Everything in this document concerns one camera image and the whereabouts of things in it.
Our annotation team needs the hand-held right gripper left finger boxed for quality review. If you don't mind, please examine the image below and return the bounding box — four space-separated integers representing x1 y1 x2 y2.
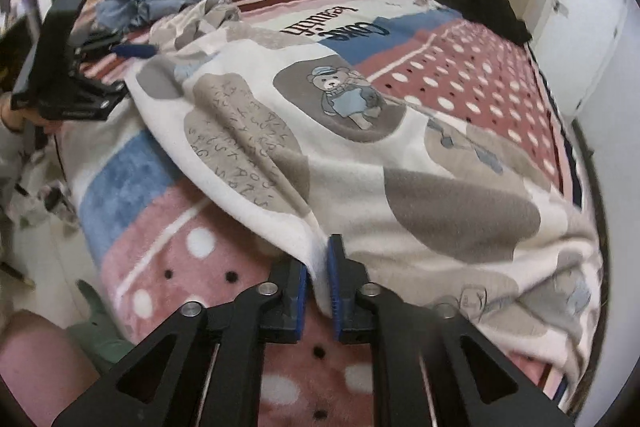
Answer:
52 259 308 427

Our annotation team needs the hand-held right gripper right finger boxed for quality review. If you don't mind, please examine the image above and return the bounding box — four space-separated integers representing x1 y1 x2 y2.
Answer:
326 234 576 427

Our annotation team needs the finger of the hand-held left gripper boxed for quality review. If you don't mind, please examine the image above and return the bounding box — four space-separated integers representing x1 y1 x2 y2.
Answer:
75 29 161 60

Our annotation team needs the white bear-print blanket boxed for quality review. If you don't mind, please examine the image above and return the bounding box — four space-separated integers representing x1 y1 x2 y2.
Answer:
125 0 606 398

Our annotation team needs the person's left hand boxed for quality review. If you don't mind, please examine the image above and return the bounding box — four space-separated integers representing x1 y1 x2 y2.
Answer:
0 93 28 132

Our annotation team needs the polka dot striped blanket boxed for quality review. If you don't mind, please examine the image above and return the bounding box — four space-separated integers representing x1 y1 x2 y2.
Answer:
55 0 586 427

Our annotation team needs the green slipper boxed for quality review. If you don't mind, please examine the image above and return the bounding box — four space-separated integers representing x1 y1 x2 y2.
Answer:
65 279 136 363

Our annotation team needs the person's pink trouser leg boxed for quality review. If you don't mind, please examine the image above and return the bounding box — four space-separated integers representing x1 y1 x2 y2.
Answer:
0 311 101 427

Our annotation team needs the white door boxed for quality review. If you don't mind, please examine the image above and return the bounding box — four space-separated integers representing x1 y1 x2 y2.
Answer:
520 0 631 118

